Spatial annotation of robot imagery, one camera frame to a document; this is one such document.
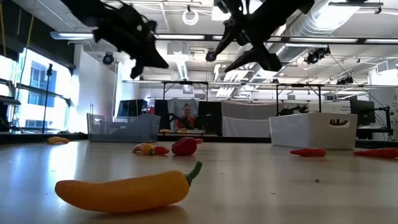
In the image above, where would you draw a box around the orange chili with green stem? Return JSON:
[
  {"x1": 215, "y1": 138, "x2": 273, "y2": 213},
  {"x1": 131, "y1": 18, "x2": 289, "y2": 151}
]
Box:
[{"x1": 54, "y1": 161, "x2": 203, "y2": 214}]

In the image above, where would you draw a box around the yellow-orange toy chili pepper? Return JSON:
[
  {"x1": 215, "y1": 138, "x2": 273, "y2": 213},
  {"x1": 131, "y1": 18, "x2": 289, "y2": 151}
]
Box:
[{"x1": 132, "y1": 142, "x2": 156, "y2": 156}]

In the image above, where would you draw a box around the black desk monitor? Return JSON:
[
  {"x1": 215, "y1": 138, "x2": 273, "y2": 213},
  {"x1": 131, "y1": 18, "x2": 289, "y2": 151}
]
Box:
[{"x1": 349, "y1": 95, "x2": 376, "y2": 125}]

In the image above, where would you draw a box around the white cloth partition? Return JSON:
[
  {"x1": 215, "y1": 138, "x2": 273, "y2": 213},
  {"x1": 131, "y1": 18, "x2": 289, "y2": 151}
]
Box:
[{"x1": 221, "y1": 101, "x2": 279, "y2": 138}]

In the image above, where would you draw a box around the black metal table frame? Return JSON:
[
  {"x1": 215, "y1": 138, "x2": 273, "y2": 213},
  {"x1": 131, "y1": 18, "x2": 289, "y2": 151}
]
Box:
[{"x1": 0, "y1": 133, "x2": 398, "y2": 149}]

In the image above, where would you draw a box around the white plastic basket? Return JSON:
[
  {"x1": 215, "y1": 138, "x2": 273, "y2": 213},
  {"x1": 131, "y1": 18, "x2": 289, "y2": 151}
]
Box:
[{"x1": 269, "y1": 111, "x2": 358, "y2": 150}]

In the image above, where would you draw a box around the round black ceiling camera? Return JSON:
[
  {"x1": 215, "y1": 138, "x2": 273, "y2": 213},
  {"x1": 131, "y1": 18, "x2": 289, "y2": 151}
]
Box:
[
  {"x1": 205, "y1": 49, "x2": 218, "y2": 63},
  {"x1": 101, "y1": 52, "x2": 114, "y2": 66}
]

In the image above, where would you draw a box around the white cable coil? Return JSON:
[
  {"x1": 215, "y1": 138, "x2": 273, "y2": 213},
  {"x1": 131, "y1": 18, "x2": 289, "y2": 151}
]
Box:
[{"x1": 182, "y1": 9, "x2": 200, "y2": 26}]

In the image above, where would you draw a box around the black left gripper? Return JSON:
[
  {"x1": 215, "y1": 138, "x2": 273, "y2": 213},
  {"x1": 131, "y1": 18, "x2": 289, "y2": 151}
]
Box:
[{"x1": 93, "y1": 21, "x2": 170, "y2": 80}]

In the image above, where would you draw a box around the yellow hanging cord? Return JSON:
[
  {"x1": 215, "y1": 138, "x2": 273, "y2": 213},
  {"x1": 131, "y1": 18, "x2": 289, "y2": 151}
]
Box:
[{"x1": 17, "y1": 15, "x2": 35, "y2": 100}]

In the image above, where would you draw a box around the grey backdrop cloth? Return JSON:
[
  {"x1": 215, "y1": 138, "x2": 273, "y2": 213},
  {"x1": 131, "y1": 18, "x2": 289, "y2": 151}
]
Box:
[{"x1": 167, "y1": 98, "x2": 200, "y2": 125}]

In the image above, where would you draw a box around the silver ventilation duct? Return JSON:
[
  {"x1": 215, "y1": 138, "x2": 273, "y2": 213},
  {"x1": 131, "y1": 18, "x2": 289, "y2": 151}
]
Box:
[{"x1": 278, "y1": 0, "x2": 361, "y2": 63}]

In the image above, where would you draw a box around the person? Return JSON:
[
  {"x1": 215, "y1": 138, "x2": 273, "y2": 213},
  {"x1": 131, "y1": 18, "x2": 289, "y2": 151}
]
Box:
[{"x1": 175, "y1": 103, "x2": 197, "y2": 131}]

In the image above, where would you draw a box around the black tripod stand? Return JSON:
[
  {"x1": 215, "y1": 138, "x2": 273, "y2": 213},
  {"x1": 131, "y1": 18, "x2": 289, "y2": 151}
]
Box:
[{"x1": 42, "y1": 63, "x2": 53, "y2": 134}]

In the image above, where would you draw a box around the black background monitor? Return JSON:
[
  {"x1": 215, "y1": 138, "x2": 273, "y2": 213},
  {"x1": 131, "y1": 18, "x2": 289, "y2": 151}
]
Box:
[{"x1": 116, "y1": 99, "x2": 149, "y2": 118}]

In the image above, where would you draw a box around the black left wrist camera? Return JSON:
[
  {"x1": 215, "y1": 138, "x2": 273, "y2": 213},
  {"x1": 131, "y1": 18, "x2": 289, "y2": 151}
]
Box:
[{"x1": 119, "y1": 3, "x2": 149, "y2": 26}]

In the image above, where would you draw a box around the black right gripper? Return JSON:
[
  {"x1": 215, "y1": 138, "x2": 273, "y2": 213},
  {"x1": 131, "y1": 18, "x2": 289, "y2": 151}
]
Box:
[{"x1": 214, "y1": 0, "x2": 299, "y2": 73}]

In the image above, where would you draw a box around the grey translucent plastic basket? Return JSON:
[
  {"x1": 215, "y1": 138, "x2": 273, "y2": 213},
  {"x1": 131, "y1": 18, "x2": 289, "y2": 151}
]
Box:
[{"x1": 86, "y1": 113, "x2": 162, "y2": 143}]

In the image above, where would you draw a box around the long ceiling light bar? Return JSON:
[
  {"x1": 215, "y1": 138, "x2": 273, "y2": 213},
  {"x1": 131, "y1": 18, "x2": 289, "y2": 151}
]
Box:
[{"x1": 49, "y1": 30, "x2": 398, "y2": 44}]

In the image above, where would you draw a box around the red-orange toy chili pepper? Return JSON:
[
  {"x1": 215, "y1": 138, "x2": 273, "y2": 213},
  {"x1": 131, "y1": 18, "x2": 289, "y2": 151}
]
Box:
[
  {"x1": 353, "y1": 147, "x2": 398, "y2": 159},
  {"x1": 290, "y1": 147, "x2": 327, "y2": 157}
]

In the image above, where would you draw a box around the black standing panel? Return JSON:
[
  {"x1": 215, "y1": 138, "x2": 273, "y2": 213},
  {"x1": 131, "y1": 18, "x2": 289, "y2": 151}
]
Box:
[
  {"x1": 154, "y1": 100, "x2": 171, "y2": 130},
  {"x1": 198, "y1": 101, "x2": 223, "y2": 135}
]

